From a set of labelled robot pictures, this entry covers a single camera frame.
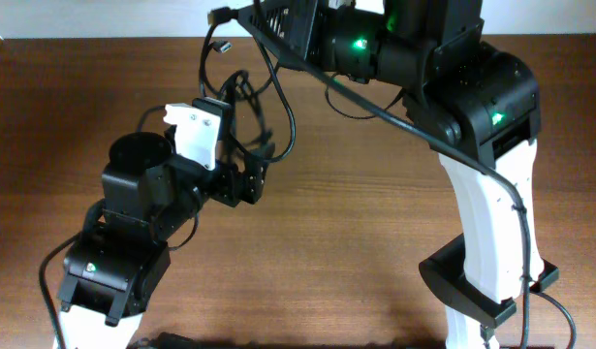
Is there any black device at table edge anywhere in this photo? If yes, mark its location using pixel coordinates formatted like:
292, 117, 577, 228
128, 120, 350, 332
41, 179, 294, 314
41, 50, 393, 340
128, 333, 201, 349

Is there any black usb cable long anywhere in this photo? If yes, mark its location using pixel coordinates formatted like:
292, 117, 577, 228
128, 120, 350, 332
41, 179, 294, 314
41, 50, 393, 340
207, 0, 298, 165

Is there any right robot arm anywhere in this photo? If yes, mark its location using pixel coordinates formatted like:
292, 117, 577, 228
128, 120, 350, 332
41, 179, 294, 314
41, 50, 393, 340
237, 0, 558, 348

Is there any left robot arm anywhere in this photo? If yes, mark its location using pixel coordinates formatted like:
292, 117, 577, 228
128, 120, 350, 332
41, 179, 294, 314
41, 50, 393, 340
39, 126, 275, 348

